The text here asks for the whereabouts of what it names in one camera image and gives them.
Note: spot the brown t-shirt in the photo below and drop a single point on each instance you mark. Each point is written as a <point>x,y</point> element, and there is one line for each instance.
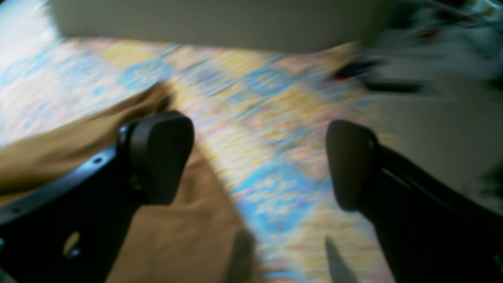
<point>198,238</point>

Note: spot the patterned tile tablecloth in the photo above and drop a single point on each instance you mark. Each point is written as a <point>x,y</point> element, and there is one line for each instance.
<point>260,119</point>

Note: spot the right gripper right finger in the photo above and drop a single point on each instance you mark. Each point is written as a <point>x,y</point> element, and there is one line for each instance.
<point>428,232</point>

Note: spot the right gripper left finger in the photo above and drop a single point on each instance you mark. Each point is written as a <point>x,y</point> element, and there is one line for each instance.
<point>72,229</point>

